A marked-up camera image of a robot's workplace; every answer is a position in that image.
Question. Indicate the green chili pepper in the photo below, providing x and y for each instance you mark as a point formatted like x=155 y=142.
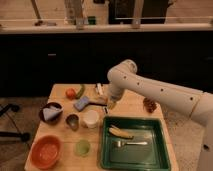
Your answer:
x=80 y=92

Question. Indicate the red tomato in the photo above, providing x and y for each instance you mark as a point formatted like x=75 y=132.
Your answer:
x=70 y=93

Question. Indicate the wooden black felt eraser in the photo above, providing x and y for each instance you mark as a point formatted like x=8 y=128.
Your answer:
x=101 y=101

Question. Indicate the yellow banana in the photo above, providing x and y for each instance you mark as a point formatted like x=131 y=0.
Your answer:
x=120 y=133

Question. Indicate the small metal cup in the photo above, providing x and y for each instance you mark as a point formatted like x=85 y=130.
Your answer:
x=73 y=122

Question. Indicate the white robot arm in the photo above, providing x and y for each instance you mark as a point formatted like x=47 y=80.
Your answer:
x=193 y=103

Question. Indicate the blue sponge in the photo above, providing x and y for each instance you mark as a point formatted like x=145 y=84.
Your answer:
x=81 y=103

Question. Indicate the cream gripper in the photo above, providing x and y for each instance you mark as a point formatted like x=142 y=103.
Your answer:
x=111 y=104

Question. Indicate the light blue cloth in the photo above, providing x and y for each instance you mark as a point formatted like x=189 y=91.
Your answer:
x=51 y=112

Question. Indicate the brown pine cone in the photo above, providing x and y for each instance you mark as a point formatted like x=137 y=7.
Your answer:
x=149 y=105

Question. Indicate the green plastic tray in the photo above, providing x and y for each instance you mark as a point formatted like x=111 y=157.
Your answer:
x=151 y=157

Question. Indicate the orange plastic bowl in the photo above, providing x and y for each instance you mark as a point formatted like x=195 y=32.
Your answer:
x=45 y=152

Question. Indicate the light green plastic cup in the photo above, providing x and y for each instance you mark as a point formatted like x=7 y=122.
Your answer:
x=82 y=148

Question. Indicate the white cup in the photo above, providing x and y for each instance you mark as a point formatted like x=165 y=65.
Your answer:
x=91 y=118

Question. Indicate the dark bowl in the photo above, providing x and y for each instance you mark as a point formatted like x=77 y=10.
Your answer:
x=54 y=120

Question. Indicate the silver metal fork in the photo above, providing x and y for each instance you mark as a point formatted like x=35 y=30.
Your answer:
x=120 y=143

